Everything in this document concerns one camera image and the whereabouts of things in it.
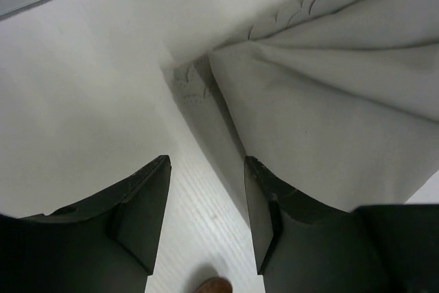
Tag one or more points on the grey cloth placemat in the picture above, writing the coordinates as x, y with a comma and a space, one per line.
337, 97

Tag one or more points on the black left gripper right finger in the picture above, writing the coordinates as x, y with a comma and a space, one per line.
303, 245

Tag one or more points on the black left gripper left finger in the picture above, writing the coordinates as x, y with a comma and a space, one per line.
107, 242

